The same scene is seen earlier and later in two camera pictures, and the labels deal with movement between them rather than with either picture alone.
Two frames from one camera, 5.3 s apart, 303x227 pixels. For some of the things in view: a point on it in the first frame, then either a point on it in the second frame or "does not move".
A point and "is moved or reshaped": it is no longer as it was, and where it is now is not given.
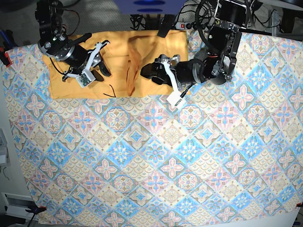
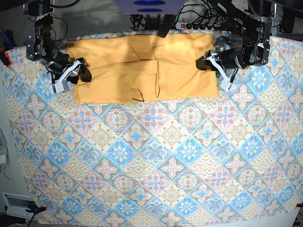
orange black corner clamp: [36, 211] does not move
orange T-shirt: [109, 64] is moved or reshaped
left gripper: [187, 72] to [231, 59]
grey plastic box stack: [4, 158] does not move
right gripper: [82, 61] to [60, 66]
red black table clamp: [7, 43] does not move
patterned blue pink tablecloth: [227, 155] does not move
